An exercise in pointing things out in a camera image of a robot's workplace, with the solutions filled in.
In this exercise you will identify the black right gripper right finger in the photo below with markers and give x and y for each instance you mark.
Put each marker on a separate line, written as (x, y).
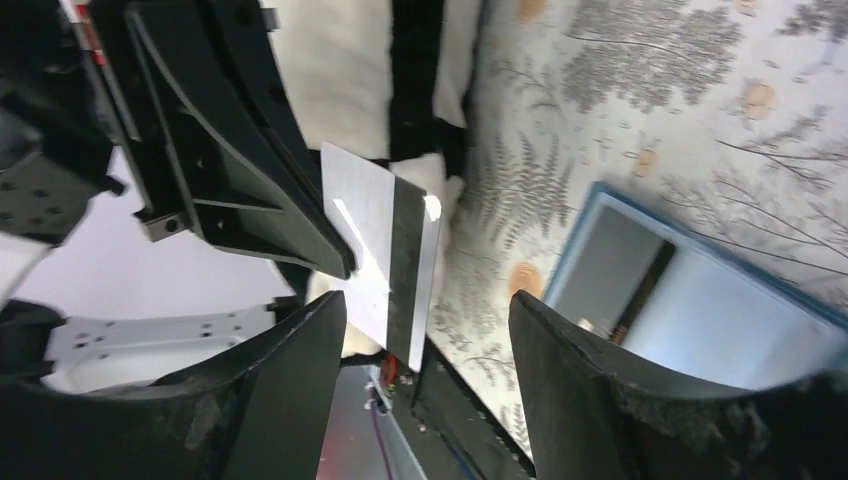
(594, 410)

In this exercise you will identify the black white checkered pillow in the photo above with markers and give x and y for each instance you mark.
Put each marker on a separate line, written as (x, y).
(385, 80)

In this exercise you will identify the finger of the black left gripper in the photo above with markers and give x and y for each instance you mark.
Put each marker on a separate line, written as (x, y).
(246, 36)

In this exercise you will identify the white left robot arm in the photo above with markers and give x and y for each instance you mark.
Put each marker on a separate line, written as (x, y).
(92, 354)

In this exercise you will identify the floral table mat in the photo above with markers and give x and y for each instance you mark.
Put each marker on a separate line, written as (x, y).
(731, 116)

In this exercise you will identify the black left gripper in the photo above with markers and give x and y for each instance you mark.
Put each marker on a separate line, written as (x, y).
(183, 120)

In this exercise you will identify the blue leather card holder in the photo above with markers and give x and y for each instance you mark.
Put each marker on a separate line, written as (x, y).
(667, 294)

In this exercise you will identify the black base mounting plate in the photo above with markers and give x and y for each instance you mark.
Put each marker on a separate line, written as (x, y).
(450, 431)

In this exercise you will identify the white card black stripe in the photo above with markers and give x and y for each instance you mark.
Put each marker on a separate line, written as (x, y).
(392, 226)

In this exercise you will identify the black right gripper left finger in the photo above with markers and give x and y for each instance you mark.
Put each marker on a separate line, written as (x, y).
(258, 410)

